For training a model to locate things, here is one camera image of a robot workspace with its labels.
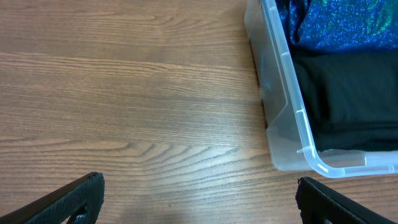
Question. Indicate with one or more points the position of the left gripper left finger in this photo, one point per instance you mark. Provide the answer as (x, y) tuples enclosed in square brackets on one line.
[(79, 201)]

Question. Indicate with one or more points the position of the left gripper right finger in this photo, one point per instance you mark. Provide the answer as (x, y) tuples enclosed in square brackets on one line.
[(319, 204)]

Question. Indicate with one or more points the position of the square black garment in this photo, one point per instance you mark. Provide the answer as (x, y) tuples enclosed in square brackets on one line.
[(350, 100)]

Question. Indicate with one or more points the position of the shiny blue green garment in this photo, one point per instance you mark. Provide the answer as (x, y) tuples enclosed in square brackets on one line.
[(330, 26)]

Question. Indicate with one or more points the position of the clear plastic storage container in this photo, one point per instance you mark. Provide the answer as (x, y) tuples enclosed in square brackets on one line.
[(289, 135)]

